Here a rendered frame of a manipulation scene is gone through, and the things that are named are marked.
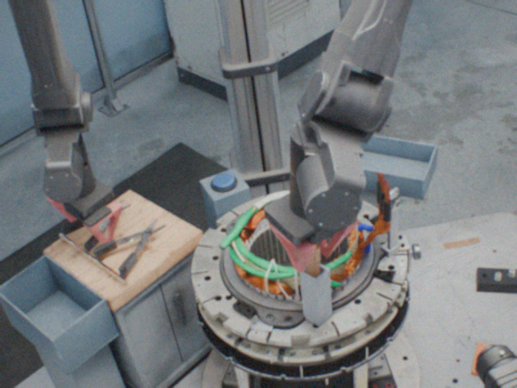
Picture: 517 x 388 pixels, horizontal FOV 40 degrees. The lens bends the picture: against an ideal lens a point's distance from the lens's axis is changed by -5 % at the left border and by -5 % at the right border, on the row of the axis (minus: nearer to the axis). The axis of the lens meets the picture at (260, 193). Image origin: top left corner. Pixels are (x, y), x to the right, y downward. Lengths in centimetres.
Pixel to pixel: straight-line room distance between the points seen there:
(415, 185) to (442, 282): 28
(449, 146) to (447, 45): 92
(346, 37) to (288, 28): 287
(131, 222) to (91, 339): 23
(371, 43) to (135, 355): 70
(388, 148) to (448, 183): 161
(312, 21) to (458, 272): 241
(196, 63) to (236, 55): 219
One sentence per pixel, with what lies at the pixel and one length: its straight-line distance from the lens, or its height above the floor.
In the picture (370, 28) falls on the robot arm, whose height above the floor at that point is 152.
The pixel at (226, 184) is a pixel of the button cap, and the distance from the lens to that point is 133.
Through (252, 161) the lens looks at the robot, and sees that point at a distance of 153.
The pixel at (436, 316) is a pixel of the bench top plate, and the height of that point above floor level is 78.
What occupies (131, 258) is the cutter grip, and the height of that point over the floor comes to 109.
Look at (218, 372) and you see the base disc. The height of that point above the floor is 80.
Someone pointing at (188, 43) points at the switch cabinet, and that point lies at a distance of 358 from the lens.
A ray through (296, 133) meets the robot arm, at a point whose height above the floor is 140.
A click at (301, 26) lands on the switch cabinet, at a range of 368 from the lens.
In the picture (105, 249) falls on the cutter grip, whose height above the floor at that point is 109.
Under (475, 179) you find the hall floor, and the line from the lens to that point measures 302.
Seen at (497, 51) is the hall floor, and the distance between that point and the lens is 394.
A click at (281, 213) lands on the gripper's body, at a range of 85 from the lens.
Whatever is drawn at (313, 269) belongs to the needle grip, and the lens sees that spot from 93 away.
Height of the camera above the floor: 185
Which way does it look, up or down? 39 degrees down
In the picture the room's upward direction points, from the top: 8 degrees counter-clockwise
